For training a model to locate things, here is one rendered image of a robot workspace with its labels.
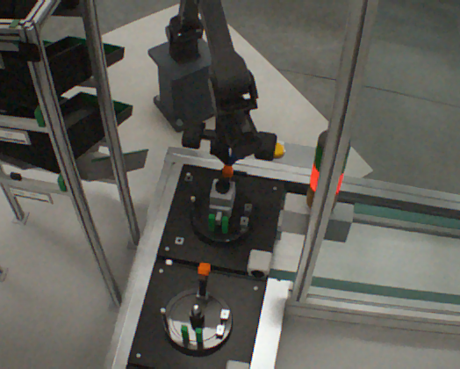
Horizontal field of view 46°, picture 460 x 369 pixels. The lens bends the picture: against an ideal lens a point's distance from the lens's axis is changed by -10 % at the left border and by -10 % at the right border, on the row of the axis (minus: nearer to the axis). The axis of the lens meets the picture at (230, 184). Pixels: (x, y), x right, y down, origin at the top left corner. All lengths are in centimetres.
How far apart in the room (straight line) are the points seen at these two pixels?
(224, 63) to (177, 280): 46
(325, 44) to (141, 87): 168
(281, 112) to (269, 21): 173
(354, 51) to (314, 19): 271
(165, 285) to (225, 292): 12
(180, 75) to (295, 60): 169
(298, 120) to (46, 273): 79
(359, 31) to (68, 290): 95
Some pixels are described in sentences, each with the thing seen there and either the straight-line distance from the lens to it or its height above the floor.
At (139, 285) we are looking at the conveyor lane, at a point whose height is 96.
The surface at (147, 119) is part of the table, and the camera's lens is 165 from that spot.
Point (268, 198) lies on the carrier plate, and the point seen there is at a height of 97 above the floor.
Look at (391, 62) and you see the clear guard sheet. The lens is 71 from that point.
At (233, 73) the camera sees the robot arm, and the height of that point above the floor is 134.
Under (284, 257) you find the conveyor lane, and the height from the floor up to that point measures 92.
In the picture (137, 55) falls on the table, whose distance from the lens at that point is 185.
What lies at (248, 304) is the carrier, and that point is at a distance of 121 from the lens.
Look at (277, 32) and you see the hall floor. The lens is 328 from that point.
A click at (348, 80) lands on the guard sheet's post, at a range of 73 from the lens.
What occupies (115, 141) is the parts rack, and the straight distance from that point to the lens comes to 110.
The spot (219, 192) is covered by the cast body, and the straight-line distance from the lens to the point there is 120.
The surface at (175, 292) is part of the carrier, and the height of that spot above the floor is 97.
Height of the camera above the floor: 207
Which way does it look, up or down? 54 degrees down
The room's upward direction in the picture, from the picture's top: 1 degrees clockwise
